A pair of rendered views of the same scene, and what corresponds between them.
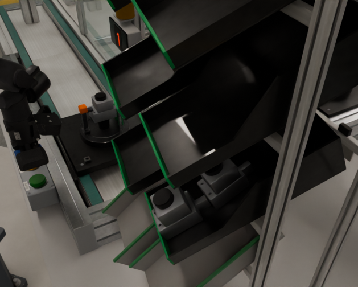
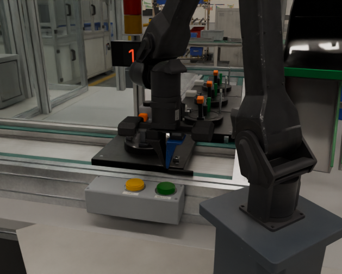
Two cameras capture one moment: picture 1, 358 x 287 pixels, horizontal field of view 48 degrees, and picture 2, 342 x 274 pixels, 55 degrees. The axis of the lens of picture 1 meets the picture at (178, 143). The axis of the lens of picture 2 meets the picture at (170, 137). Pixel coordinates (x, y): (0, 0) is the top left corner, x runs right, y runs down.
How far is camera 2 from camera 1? 0.94 m
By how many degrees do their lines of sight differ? 45
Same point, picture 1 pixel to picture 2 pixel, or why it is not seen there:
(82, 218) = (243, 185)
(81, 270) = not seen: hidden behind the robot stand
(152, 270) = not seen: outside the picture
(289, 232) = not seen: hidden behind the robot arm
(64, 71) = (8, 147)
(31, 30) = not seen: outside the picture
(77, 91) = (52, 151)
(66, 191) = (198, 181)
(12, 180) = (94, 237)
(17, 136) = (177, 116)
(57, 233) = (208, 234)
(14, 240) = (186, 263)
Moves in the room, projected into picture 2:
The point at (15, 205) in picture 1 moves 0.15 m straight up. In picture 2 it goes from (135, 247) to (132, 184)
